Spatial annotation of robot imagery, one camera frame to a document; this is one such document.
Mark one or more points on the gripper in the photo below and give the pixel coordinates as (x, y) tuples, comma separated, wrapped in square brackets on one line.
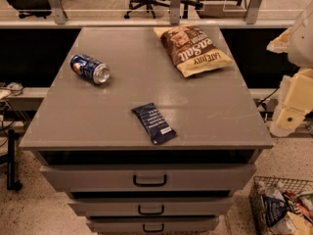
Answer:
[(302, 44)]

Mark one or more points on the blue pepsi can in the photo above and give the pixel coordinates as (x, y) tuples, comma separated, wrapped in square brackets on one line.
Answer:
[(90, 68)]

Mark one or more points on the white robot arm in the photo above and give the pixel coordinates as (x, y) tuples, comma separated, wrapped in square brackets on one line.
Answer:
[(297, 41)]

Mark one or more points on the blue snack bag in basket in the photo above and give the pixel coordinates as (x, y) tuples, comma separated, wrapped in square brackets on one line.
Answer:
[(275, 210)]

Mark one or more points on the brown chip bag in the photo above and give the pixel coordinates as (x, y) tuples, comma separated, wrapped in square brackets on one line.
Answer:
[(190, 49)]

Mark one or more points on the yellow snack bag in basket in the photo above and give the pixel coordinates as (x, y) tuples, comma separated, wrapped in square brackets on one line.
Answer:
[(299, 225)]

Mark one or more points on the dark blue snack bar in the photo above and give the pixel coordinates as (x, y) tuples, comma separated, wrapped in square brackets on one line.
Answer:
[(154, 123)]

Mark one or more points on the top grey drawer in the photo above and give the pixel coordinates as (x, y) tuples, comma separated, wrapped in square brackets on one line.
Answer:
[(148, 177)]

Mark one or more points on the grey drawer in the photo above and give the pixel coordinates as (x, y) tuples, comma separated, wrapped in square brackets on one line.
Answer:
[(151, 206), (152, 225), (148, 177)]

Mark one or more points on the black office chair centre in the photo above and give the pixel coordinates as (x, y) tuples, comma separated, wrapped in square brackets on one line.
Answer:
[(147, 4)]

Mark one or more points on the middle grey drawer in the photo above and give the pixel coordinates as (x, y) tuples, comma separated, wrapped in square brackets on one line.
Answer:
[(151, 206)]

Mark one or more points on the grey drawer cabinet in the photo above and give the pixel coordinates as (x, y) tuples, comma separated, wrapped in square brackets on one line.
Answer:
[(151, 151)]

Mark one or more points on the bottom grey drawer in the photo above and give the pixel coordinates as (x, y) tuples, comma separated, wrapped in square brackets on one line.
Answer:
[(152, 225)]

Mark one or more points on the black metal stand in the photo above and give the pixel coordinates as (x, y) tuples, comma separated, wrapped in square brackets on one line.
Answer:
[(12, 182)]

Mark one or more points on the wire mesh basket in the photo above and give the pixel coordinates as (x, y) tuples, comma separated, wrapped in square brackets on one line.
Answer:
[(274, 187)]

